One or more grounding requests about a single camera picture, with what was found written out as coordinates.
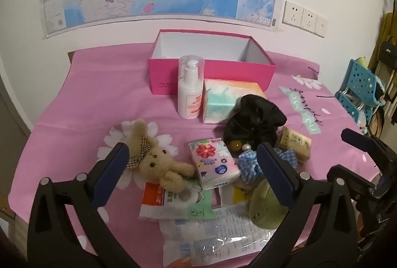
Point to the clear plastic bag with paper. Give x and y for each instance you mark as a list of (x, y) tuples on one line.
[(211, 230)]

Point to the white yellow packet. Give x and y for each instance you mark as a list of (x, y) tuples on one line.
[(232, 195)]

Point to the white lotion pump bottle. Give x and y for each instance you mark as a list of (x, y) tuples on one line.
[(189, 94)]

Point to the white wall socket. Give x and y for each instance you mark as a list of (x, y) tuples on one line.
[(293, 14), (309, 20)]

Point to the pastel tissue box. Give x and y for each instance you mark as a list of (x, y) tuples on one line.
[(220, 100)]

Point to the blue gingham scrunchie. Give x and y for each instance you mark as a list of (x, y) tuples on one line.
[(248, 164)]

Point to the pink cardboard box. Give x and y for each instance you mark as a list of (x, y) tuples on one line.
[(173, 72)]

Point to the black handbag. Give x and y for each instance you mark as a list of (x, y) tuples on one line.
[(389, 52)]

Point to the blue perforated plastic rack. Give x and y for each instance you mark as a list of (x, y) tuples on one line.
[(361, 78)]

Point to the orange white green packet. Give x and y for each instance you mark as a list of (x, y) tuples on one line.
[(161, 199)]

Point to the mustard yellow garment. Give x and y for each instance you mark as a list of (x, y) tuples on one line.
[(387, 29)]

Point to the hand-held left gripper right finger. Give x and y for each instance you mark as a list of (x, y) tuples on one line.
[(274, 171)]

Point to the green plush toy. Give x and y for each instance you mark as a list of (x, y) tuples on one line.
[(265, 209)]

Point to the black hairpin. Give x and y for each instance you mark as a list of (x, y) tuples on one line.
[(313, 70), (324, 96)]

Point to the grey door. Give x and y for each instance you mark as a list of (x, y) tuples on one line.
[(12, 131)]

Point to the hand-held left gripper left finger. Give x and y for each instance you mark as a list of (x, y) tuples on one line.
[(111, 171)]

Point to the brown kraft tissue pack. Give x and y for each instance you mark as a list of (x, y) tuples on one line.
[(296, 143)]

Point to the white wall switch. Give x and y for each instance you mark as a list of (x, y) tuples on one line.
[(321, 25)]

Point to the black scrunchie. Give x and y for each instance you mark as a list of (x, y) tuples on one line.
[(254, 119)]

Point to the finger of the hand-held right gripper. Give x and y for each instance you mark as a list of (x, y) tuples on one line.
[(353, 137), (356, 178)]

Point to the floral pink tissue pack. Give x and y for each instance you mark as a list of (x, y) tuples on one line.
[(212, 162)]

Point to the beige teddy bear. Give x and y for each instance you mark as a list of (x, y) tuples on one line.
[(155, 162)]

